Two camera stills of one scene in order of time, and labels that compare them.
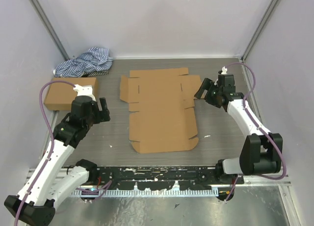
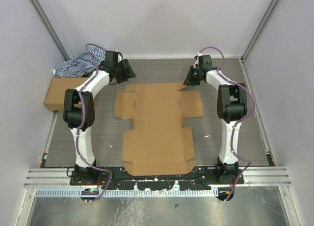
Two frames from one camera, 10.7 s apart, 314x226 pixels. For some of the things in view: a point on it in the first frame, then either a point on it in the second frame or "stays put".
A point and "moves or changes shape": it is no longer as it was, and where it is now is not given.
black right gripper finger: (200, 91) → (188, 81)
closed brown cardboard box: (60, 96) stays put
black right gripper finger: (206, 84) → (191, 70)
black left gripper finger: (103, 103) → (128, 69)
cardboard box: (164, 118) moves or changes shape
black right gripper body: (213, 95) → (196, 77)
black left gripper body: (94, 118) → (119, 67)
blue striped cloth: (95, 61) stays put
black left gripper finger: (104, 114) → (121, 77)
